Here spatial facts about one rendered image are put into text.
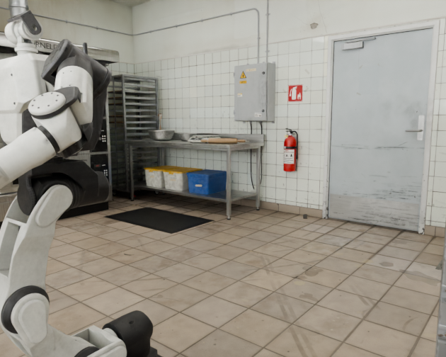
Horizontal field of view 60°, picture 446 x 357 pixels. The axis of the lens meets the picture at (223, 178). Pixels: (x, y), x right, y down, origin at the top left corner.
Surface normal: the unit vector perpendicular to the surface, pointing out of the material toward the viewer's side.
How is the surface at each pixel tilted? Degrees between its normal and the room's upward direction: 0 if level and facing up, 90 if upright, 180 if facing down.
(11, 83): 91
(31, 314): 90
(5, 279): 80
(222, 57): 90
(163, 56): 90
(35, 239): 115
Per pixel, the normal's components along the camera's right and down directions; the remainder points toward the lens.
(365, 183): -0.62, 0.11
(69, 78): -0.12, -0.71
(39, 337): 0.80, 0.08
